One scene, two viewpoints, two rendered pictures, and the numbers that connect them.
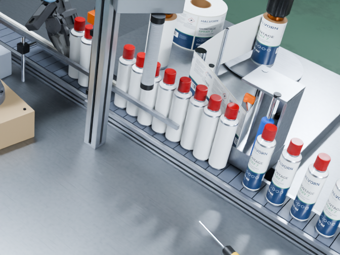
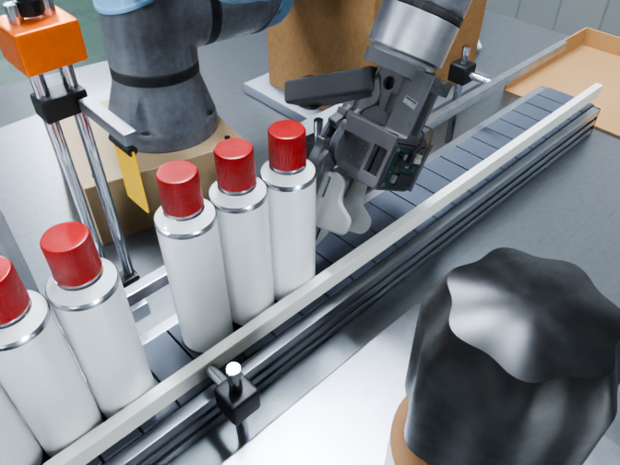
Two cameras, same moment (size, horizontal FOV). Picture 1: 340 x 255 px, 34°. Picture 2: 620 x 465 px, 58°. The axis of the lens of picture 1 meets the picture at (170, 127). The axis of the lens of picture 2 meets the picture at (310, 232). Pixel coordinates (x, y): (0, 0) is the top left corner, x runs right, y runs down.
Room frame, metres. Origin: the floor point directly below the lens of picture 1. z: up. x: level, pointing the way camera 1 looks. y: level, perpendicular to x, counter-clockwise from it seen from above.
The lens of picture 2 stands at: (1.62, -0.06, 1.34)
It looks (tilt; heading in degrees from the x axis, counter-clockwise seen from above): 42 degrees down; 106
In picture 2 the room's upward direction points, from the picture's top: straight up
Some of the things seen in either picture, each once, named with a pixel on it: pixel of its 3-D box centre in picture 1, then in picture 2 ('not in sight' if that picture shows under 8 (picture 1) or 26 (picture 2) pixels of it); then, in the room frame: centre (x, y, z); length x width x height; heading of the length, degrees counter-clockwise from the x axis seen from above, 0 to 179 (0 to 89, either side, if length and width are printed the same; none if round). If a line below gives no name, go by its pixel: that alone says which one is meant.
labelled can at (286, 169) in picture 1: (285, 171); not in sight; (1.10, -0.31, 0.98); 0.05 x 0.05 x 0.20
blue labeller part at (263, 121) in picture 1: (259, 143); not in sight; (1.19, -0.25, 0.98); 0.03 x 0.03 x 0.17
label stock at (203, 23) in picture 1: (197, 20); not in sight; (1.90, -0.02, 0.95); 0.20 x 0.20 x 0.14
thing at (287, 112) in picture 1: (259, 122); not in sight; (1.25, -0.24, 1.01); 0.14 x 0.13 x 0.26; 59
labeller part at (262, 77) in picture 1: (273, 83); not in sight; (1.25, -0.24, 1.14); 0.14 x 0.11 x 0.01; 59
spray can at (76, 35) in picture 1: (78, 48); (289, 219); (1.49, 0.33, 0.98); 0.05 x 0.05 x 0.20
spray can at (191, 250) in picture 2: not in sight; (195, 264); (1.43, 0.25, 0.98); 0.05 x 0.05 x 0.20
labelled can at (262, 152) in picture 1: (260, 157); not in sight; (1.14, -0.25, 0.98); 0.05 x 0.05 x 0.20
